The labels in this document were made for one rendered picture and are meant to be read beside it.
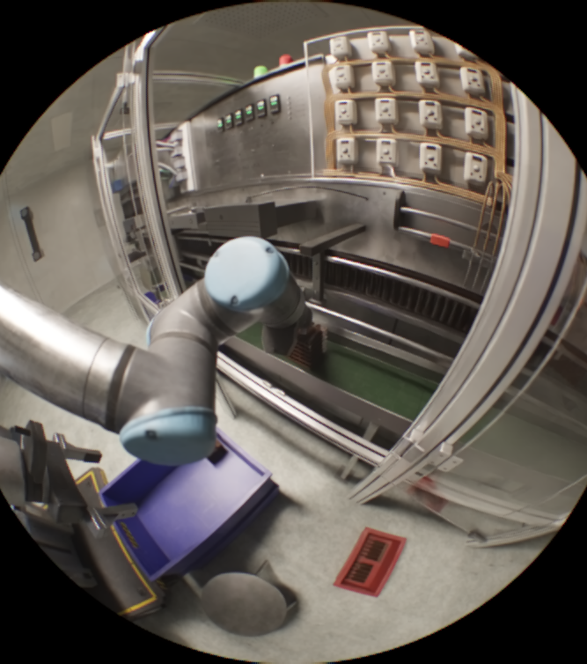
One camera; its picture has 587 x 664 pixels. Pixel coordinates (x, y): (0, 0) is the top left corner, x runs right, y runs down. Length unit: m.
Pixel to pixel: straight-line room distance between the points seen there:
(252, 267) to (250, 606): 0.99
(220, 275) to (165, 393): 0.14
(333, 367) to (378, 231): 0.47
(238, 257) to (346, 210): 0.60
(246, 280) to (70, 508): 0.38
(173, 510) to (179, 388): 0.90
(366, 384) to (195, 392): 0.46
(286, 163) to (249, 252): 0.80
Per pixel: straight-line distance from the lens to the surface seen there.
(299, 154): 0.99
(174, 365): 0.21
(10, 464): 0.36
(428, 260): 0.76
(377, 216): 0.77
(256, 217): 0.61
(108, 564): 1.17
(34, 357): 0.23
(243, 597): 0.97
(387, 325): 0.69
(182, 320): 0.27
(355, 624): 1.29
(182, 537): 1.04
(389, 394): 0.58
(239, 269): 0.24
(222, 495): 0.98
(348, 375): 0.59
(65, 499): 0.37
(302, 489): 1.16
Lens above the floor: 1.14
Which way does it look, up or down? 39 degrees down
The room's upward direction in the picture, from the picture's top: 4 degrees counter-clockwise
